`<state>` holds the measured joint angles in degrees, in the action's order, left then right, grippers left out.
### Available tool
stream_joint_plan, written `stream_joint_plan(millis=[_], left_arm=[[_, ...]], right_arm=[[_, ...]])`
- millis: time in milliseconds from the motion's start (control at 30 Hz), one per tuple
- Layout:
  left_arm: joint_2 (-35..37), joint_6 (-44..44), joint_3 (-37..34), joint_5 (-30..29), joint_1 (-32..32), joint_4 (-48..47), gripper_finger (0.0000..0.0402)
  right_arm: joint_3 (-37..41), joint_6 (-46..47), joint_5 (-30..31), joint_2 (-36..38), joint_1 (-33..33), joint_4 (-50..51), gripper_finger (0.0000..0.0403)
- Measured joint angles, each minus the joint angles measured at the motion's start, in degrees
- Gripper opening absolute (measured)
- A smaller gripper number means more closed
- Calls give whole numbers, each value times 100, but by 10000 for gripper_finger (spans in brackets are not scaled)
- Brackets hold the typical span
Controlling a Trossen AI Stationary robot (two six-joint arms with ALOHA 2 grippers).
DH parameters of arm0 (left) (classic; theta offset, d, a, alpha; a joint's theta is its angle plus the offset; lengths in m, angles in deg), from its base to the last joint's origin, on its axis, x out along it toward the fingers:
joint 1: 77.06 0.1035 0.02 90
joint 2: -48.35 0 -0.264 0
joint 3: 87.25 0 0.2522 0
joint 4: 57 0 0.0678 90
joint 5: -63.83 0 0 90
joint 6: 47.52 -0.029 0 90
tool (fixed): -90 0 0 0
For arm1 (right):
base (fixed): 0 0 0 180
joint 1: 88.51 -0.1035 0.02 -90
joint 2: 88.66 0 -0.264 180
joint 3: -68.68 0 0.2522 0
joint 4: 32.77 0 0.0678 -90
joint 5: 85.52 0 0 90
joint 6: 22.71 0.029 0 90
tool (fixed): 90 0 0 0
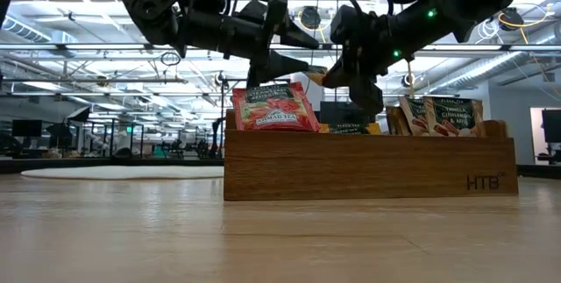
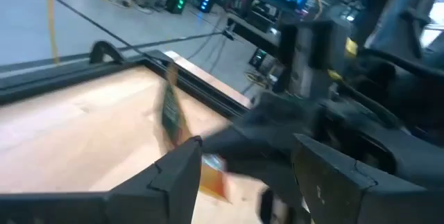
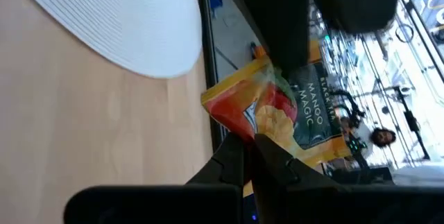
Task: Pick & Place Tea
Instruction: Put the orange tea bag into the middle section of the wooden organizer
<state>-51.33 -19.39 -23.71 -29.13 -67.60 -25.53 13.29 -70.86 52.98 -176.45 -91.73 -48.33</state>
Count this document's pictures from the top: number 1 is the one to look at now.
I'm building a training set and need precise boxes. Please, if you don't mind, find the orange mango tea bag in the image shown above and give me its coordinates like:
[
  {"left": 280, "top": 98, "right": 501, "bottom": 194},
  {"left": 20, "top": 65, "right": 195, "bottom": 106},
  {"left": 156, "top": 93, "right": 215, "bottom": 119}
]
[
  {"left": 304, "top": 64, "right": 329, "bottom": 87},
  {"left": 318, "top": 122, "right": 382, "bottom": 136}
]

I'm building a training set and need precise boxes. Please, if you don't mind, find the beige vanilla cinnamon tea bag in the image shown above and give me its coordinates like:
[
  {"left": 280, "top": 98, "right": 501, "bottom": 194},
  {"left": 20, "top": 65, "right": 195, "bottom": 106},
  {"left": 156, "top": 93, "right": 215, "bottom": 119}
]
[
  {"left": 423, "top": 96, "right": 486, "bottom": 138},
  {"left": 398, "top": 96, "right": 433, "bottom": 138},
  {"left": 385, "top": 106, "right": 411, "bottom": 137}
]

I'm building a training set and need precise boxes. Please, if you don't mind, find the red tea bag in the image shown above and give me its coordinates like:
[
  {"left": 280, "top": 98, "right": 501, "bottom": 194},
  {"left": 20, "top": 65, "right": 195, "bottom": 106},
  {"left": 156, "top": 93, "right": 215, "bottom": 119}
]
[{"left": 231, "top": 81, "right": 321, "bottom": 133}]

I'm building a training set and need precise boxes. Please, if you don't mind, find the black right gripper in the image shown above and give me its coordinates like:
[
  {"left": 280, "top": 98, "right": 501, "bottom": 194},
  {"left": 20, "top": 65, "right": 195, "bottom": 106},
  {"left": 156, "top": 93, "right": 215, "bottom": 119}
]
[{"left": 322, "top": 4, "right": 435, "bottom": 117}]

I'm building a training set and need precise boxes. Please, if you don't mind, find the large black monitor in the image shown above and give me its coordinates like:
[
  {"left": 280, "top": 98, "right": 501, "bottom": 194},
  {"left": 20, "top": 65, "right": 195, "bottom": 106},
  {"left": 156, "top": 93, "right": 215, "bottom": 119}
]
[{"left": 319, "top": 101, "right": 352, "bottom": 126}]

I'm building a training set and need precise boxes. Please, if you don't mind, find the wooden tea box organizer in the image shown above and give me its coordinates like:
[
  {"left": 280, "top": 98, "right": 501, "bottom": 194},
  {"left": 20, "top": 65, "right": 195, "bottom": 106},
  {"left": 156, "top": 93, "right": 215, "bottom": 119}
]
[{"left": 223, "top": 108, "right": 520, "bottom": 202}]

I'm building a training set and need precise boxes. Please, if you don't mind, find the black studio softbox light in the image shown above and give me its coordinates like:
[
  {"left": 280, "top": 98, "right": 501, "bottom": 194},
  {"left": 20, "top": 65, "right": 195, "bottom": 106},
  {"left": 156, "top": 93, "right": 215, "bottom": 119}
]
[{"left": 65, "top": 105, "right": 92, "bottom": 123}]

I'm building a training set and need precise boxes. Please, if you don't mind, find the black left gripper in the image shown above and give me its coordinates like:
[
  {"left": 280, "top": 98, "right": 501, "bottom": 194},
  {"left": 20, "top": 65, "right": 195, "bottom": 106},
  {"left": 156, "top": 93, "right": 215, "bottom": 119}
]
[{"left": 221, "top": 0, "right": 320, "bottom": 89}]

